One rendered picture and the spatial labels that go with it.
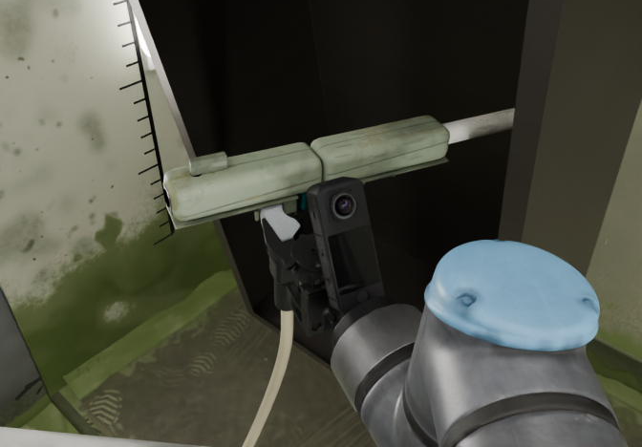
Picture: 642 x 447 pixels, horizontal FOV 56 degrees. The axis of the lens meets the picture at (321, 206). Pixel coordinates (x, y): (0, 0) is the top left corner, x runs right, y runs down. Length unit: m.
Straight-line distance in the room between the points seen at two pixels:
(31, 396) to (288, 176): 1.42
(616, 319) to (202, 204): 1.50
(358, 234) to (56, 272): 1.27
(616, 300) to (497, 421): 1.61
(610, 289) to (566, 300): 1.56
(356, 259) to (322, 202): 0.06
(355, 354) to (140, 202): 1.32
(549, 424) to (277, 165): 0.38
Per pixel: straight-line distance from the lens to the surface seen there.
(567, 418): 0.31
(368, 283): 0.52
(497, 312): 0.32
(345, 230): 0.50
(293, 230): 0.58
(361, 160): 0.62
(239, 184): 0.58
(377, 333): 0.48
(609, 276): 1.90
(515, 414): 0.31
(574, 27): 0.52
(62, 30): 1.47
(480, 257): 0.36
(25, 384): 1.86
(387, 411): 0.46
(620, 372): 1.96
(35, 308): 1.73
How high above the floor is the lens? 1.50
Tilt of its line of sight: 37 degrees down
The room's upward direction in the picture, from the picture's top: straight up
